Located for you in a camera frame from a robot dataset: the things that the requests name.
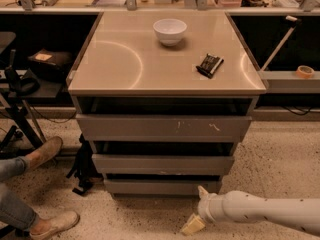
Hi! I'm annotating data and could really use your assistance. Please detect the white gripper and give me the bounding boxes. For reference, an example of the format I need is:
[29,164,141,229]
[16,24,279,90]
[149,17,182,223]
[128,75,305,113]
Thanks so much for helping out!
[181,185,226,236]

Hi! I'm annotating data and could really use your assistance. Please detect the grey bottom drawer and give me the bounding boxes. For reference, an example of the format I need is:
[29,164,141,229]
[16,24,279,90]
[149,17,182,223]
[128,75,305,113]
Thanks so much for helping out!
[104,180,222,196]

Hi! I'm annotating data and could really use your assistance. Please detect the grey drawer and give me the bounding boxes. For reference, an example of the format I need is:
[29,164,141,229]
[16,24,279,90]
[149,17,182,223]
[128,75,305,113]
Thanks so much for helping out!
[104,180,222,196]
[92,154,234,175]
[76,114,251,142]

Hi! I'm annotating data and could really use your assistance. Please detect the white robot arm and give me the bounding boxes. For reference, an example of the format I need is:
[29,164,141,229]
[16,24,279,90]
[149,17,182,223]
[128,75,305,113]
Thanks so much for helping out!
[181,186,320,236]

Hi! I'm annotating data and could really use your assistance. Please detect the grey middle drawer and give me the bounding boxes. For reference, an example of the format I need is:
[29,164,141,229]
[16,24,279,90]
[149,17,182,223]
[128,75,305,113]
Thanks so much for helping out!
[92,154,234,175]

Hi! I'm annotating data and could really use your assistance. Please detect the grey drawer cabinet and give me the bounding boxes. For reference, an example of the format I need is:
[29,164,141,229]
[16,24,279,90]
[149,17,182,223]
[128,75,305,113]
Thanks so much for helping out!
[68,10,266,182]

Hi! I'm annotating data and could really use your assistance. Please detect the grey top drawer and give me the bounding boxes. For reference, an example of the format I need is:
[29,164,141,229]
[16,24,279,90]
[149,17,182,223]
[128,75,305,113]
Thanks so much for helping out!
[76,114,251,142]

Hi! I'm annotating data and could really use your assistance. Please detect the black snack packet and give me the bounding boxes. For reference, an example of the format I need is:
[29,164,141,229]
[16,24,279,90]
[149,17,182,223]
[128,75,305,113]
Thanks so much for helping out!
[196,54,224,79]

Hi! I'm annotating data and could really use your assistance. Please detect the tan lower shoe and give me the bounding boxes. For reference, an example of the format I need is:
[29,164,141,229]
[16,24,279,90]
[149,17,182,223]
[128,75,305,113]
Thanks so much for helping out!
[30,211,80,240]

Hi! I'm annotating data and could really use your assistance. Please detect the tan shoe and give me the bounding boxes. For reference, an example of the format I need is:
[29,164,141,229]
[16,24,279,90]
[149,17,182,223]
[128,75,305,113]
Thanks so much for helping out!
[30,211,80,240]
[25,136,63,170]

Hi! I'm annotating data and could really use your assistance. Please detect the tan upper shoe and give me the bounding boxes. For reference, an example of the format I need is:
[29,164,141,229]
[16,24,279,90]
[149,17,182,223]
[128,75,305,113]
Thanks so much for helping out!
[25,136,63,170]

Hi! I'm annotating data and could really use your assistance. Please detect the tan tape roll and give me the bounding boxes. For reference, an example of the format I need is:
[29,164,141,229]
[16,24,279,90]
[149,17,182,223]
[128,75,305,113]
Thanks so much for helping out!
[296,65,314,79]

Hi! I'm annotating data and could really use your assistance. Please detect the white ceramic bowl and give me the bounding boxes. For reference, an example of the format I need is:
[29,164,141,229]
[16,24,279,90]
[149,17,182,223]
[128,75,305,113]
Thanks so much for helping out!
[153,19,187,46]

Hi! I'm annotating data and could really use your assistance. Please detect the blue jeans lower leg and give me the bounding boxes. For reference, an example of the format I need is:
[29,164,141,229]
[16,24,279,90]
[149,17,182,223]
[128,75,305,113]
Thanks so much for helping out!
[0,183,39,231]

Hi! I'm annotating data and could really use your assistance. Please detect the blue jeans leg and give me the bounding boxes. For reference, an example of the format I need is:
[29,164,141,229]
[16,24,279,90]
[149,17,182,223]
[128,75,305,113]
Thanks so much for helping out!
[0,183,39,231]
[0,156,30,182]

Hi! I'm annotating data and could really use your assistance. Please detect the blue jeans upper leg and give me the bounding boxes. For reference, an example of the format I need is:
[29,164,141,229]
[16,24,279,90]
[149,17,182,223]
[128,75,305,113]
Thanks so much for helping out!
[0,156,30,182]

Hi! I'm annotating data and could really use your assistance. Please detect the black bag with label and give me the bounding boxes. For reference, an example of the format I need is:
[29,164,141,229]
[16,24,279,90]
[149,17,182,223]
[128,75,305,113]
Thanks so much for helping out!
[28,49,73,83]

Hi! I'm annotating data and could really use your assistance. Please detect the black headphones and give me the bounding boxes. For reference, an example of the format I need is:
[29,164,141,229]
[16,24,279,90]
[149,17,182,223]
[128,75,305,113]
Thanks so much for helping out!
[4,67,40,96]

